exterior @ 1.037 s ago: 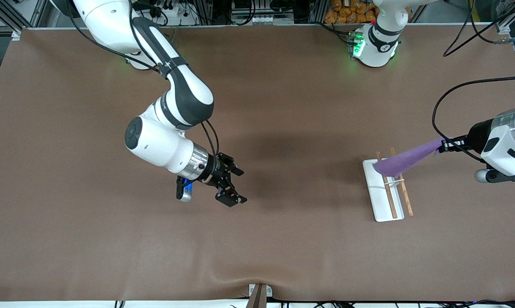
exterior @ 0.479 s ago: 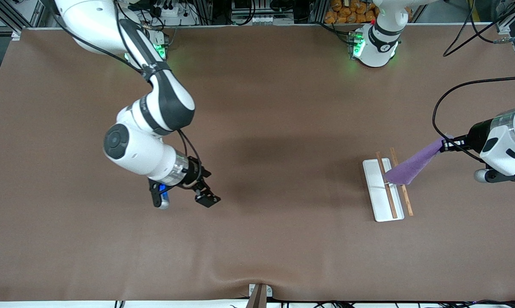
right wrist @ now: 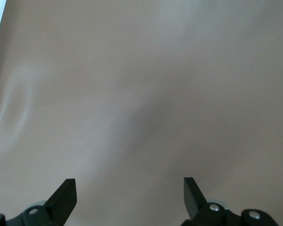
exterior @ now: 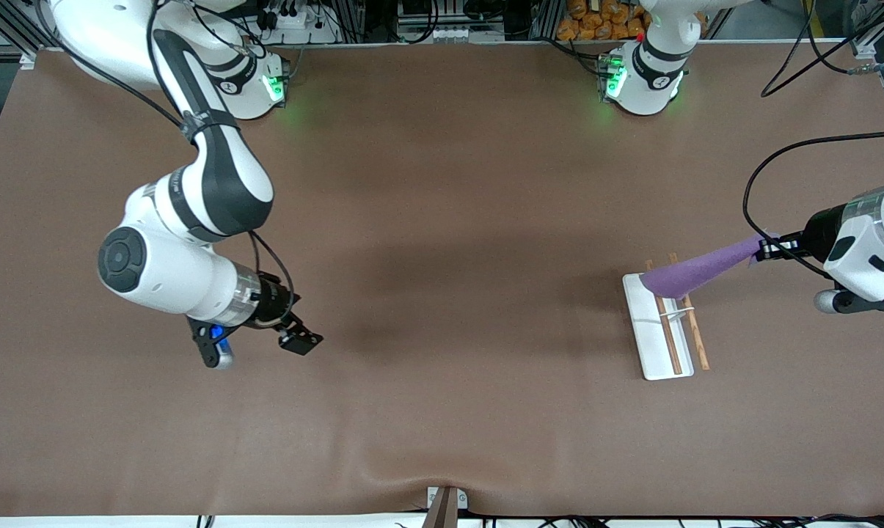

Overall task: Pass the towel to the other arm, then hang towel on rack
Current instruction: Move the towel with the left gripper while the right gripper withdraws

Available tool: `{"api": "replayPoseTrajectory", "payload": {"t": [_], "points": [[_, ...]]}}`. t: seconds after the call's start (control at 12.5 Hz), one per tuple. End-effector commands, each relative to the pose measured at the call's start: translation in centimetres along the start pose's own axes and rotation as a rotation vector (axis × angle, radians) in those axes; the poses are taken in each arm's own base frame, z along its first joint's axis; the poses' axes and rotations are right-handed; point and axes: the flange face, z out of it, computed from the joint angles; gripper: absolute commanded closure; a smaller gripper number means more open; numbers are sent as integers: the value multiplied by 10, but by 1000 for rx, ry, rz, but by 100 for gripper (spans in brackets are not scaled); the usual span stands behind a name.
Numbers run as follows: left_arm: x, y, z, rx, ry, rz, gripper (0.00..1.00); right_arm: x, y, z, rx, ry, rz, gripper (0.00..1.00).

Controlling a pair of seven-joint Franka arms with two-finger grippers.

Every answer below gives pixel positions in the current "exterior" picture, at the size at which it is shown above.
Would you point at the white power strip with plugs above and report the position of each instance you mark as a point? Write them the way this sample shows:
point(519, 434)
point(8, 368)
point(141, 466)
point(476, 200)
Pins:
point(298, 18)

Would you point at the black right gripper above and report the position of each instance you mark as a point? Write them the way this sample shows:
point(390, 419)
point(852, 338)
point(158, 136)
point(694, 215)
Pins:
point(274, 301)

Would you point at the brown table mat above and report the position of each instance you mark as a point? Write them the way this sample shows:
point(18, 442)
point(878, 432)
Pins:
point(412, 367)

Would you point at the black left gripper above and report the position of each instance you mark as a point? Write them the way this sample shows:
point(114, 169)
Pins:
point(822, 232)

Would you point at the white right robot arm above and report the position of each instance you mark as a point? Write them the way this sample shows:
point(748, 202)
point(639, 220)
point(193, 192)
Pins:
point(163, 271)

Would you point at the white rack with wooden rods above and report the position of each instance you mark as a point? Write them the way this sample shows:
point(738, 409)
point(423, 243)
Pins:
point(669, 352)

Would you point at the bag of orange items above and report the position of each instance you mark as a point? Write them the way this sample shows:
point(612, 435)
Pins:
point(603, 20)

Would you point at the small white power strip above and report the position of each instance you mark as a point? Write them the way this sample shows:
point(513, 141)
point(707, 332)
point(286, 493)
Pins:
point(453, 34)

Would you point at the purple towel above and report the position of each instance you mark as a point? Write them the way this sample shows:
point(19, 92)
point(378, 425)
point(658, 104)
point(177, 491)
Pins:
point(691, 273)

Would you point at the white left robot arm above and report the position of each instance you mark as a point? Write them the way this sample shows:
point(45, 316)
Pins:
point(867, 249)

